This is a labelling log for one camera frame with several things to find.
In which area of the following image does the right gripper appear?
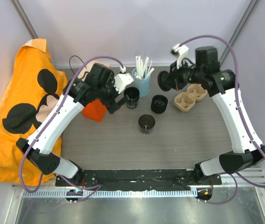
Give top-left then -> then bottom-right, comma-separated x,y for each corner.
164,58 -> 205,91

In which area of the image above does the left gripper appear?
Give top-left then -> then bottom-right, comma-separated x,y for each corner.
97,74 -> 129,113

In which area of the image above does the brown pulp cup carrier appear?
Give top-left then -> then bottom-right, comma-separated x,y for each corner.
173,84 -> 208,112

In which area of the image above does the orange paper bag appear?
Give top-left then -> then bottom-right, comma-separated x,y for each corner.
69,55 -> 111,123

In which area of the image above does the black paper coffee cup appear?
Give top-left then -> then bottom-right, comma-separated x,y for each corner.
138,114 -> 156,134

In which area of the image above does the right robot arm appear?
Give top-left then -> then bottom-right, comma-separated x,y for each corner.
158,44 -> 265,184

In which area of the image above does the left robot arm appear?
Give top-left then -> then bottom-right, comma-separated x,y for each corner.
16,63 -> 134,186

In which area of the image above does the stack of black cups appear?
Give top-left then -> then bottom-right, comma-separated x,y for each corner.
124,87 -> 140,109

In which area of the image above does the light blue tin cup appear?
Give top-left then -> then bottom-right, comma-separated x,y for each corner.
132,68 -> 150,97

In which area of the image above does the white wrapped straws bundle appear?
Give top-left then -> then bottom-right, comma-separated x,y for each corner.
132,56 -> 154,81

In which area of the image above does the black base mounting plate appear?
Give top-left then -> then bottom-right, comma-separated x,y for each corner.
55,168 -> 222,192

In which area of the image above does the orange cartoon mouse cloth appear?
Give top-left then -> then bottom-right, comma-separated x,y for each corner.
0,39 -> 67,184

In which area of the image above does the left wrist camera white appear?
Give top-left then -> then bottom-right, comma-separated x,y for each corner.
114,66 -> 134,94

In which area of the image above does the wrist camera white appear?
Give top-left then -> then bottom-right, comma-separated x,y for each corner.
171,44 -> 189,69
114,66 -> 134,94

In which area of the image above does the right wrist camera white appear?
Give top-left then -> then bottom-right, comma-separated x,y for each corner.
171,44 -> 189,69

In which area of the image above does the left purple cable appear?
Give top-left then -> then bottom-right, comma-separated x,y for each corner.
19,55 -> 126,214

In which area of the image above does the purple cable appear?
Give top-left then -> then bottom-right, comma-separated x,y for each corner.
179,35 -> 265,204
19,55 -> 126,214

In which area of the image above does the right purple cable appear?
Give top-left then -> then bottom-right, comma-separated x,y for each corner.
179,35 -> 265,204

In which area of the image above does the slotted aluminium rail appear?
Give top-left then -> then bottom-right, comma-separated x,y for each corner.
22,188 -> 197,198

